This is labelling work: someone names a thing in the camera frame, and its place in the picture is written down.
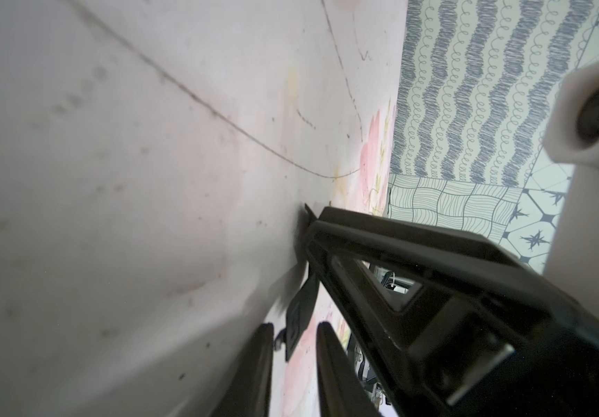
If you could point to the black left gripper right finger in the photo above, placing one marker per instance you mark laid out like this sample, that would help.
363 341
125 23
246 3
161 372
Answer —
339 391

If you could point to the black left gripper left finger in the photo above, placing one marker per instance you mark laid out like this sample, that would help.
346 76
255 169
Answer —
250 391

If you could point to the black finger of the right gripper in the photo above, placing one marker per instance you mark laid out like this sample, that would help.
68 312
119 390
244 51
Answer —
452 324

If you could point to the silver laptop with black keyboard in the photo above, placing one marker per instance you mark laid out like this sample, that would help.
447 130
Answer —
157 160

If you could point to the pink floral table mat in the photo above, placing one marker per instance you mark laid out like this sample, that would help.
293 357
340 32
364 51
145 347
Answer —
295 389

